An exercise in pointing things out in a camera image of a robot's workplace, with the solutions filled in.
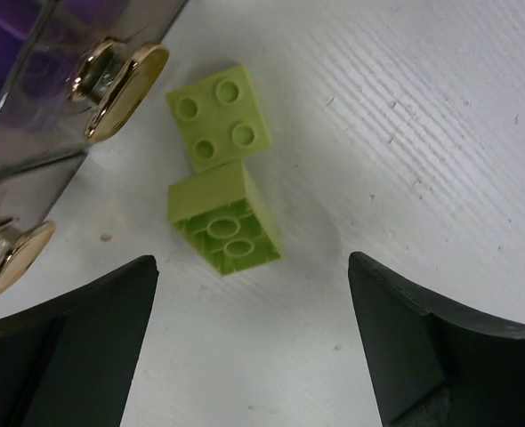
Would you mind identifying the purple arch lego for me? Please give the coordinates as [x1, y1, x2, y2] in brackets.
[0, 1, 78, 125]

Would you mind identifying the lime lego long brick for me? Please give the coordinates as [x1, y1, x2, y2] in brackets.
[167, 161, 283, 276]

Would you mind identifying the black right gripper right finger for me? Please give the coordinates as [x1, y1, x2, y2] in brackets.
[348, 252, 525, 426]

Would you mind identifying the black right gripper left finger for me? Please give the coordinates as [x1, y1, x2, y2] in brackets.
[0, 255, 158, 426]

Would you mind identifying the pale lime lego 2x2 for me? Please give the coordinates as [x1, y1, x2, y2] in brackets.
[166, 65, 271, 173]

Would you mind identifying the gold knob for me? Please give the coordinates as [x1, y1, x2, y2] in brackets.
[68, 37, 170, 144]
[0, 217, 56, 294]

